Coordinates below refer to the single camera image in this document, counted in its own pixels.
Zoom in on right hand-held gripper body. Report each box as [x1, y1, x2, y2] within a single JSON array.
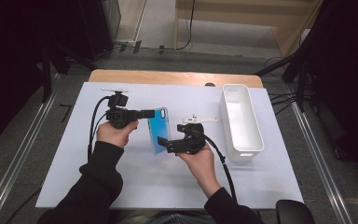
[[167, 114, 219, 156]]

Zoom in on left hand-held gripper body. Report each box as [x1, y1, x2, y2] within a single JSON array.
[[101, 87, 142, 130]]

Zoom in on iridescent pink blue phone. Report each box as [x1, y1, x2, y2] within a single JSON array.
[[146, 106, 172, 156]]

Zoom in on person's left hand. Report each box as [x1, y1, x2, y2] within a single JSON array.
[[95, 119, 140, 149]]

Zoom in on person's right hand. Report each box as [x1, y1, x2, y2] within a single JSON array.
[[176, 143, 224, 199]]

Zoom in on wooden table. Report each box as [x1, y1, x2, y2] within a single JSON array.
[[88, 68, 265, 90]]

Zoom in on white board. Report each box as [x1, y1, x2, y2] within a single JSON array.
[[34, 81, 305, 210]]

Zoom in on white plastic bin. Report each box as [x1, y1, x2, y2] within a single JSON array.
[[219, 83, 266, 162]]

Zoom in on person's blue jeans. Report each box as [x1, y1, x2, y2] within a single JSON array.
[[145, 212, 213, 224]]

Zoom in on black stand leg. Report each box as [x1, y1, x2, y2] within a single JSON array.
[[254, 50, 301, 77], [41, 40, 98, 105]]

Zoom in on black curtain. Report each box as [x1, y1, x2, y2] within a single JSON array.
[[0, 0, 122, 152], [293, 0, 358, 175]]

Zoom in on light wooden furniture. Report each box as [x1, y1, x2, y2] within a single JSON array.
[[173, 0, 324, 59]]

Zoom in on black rounded object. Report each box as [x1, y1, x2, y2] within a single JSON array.
[[275, 199, 317, 224]]

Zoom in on left hand-held gripper cable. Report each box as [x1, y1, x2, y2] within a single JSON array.
[[87, 95, 112, 163]]

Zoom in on hand-held gripper cable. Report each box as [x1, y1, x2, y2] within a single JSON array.
[[87, 95, 112, 163], [202, 133, 239, 203]]

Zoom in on right hand-held gripper cable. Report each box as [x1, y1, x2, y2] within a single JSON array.
[[202, 133, 239, 203]]

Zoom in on black floor cables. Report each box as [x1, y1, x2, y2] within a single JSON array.
[[266, 88, 306, 117]]

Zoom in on metal floor rail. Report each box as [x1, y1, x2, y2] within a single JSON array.
[[0, 89, 61, 224], [287, 92, 354, 224]]

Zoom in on hanging black cable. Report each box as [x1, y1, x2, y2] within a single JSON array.
[[176, 0, 198, 51]]

